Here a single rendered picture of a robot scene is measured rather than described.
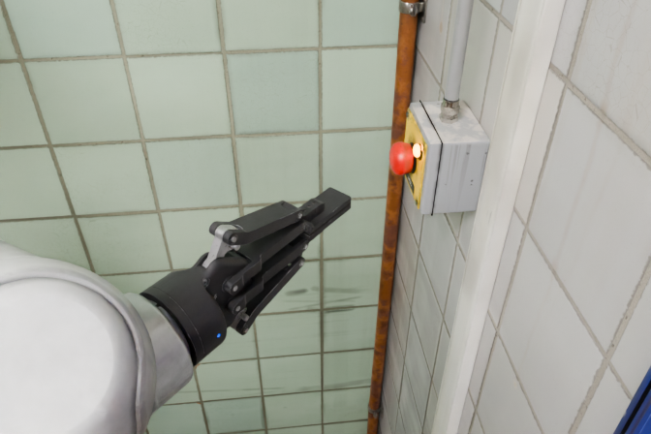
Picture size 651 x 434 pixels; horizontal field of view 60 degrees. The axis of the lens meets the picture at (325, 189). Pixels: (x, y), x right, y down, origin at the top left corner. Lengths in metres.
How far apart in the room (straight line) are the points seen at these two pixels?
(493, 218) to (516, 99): 0.13
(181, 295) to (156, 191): 0.62
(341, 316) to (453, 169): 0.73
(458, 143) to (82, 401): 0.48
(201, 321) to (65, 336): 0.24
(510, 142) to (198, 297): 0.31
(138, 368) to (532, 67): 0.39
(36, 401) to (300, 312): 1.08
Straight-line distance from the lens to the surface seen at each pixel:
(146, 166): 1.04
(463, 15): 0.61
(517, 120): 0.54
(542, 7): 0.50
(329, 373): 1.47
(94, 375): 0.24
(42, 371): 0.23
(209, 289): 0.49
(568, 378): 0.54
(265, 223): 0.50
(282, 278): 0.56
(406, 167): 0.66
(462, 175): 0.65
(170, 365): 0.45
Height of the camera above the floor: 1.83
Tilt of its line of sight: 36 degrees down
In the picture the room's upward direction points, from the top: straight up
